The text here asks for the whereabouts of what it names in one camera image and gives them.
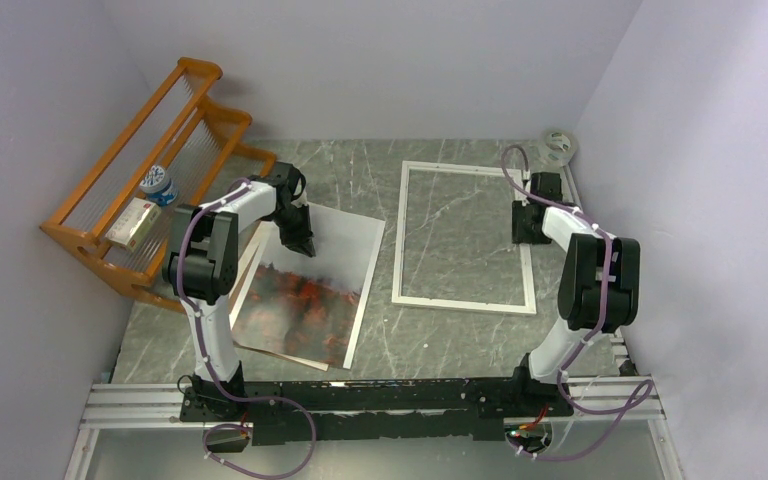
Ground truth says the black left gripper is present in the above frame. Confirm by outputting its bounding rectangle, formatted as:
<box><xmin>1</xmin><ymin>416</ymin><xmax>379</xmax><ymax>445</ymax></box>
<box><xmin>268</xmin><ymin>203</ymin><xmax>315</xmax><ymax>258</ymax></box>

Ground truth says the brown frame backing board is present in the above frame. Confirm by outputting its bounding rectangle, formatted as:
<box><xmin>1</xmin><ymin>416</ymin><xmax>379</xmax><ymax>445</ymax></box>
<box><xmin>228</xmin><ymin>226</ymin><xmax>329</xmax><ymax>372</ymax></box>

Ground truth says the white picture frame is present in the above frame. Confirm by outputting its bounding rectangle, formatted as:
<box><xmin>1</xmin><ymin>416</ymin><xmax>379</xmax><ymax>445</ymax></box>
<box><xmin>391</xmin><ymin>161</ymin><xmax>537</xmax><ymax>316</ymax></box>

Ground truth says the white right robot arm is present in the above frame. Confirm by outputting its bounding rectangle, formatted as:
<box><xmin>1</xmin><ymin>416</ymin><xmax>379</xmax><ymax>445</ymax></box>
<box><xmin>509</xmin><ymin>173</ymin><xmax>641</xmax><ymax>415</ymax></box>

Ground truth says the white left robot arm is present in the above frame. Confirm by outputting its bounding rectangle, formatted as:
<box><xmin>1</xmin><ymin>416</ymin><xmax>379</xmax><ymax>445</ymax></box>
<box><xmin>162</xmin><ymin>162</ymin><xmax>316</xmax><ymax>420</ymax></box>

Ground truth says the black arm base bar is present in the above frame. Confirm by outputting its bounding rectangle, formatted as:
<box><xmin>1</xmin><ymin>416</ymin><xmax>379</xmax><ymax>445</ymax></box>
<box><xmin>180</xmin><ymin>369</ymin><xmax>573</xmax><ymax>446</ymax></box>

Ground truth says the blue white round tin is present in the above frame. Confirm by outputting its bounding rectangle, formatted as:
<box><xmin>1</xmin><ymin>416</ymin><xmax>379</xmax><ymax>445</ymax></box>
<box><xmin>139</xmin><ymin>165</ymin><xmax>178</xmax><ymax>207</ymax></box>

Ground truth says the orange wooden rack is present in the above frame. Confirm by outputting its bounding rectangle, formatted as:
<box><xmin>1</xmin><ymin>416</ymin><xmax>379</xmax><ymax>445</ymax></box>
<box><xmin>40</xmin><ymin>57</ymin><xmax>277</xmax><ymax>311</ymax></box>

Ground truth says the white red small box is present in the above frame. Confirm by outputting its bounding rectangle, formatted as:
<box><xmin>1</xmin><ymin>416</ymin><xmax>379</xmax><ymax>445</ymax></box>
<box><xmin>105</xmin><ymin>198</ymin><xmax>162</xmax><ymax>252</ymax></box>

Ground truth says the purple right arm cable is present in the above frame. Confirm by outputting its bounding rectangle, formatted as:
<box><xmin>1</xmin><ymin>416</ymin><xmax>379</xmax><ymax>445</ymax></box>
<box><xmin>499</xmin><ymin>144</ymin><xmax>654</xmax><ymax>464</ymax></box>

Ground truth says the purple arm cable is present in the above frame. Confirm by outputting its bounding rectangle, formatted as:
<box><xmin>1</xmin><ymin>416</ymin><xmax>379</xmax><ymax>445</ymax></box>
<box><xmin>171</xmin><ymin>178</ymin><xmax>319</xmax><ymax>480</ymax></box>
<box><xmin>499</xmin><ymin>144</ymin><xmax>654</xmax><ymax>464</ymax></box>

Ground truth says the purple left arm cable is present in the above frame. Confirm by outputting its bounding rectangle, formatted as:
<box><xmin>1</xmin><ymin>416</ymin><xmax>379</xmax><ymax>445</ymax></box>
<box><xmin>171</xmin><ymin>178</ymin><xmax>319</xmax><ymax>480</ymax></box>

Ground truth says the aluminium rail frame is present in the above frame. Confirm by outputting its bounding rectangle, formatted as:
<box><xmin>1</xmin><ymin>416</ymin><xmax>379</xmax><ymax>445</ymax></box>
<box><xmin>62</xmin><ymin>165</ymin><xmax>687</xmax><ymax>480</ymax></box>

